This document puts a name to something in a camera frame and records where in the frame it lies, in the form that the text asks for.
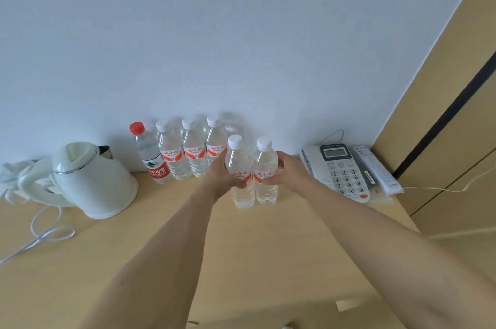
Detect person's right hand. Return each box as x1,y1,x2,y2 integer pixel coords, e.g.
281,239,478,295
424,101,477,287
261,150,315,196

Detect person's left hand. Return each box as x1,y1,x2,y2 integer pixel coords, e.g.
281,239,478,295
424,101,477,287
201,150,249,202

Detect white cap water bottle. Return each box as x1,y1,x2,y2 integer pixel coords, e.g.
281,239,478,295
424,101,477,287
181,117,210,178
252,136,280,206
205,115,228,165
224,134,256,210
156,119,193,181

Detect red cap water bottle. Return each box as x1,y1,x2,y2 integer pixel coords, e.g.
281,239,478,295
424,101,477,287
130,121,174,185

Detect person's left forearm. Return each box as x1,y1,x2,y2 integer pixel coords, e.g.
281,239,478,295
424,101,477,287
79,189,218,329

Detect person's right forearm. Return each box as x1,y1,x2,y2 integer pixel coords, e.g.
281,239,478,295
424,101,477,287
298,177,496,329

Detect white telephone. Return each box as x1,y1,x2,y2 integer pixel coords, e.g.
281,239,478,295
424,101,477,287
299,143,371,205

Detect wooden table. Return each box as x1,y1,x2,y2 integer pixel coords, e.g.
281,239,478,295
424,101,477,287
0,169,421,329

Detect bagged remote control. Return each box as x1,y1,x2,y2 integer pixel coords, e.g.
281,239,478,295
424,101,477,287
351,145,405,208

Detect white electric kettle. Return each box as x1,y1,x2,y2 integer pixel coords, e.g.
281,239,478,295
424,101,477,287
17,142,139,220

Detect white lidded mug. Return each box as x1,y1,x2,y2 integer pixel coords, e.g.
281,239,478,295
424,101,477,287
0,160,36,206

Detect thin grey telephone wire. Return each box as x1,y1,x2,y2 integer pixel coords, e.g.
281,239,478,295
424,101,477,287
325,129,345,146

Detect thin white cable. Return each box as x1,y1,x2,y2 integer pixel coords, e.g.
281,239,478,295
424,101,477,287
402,168,496,193

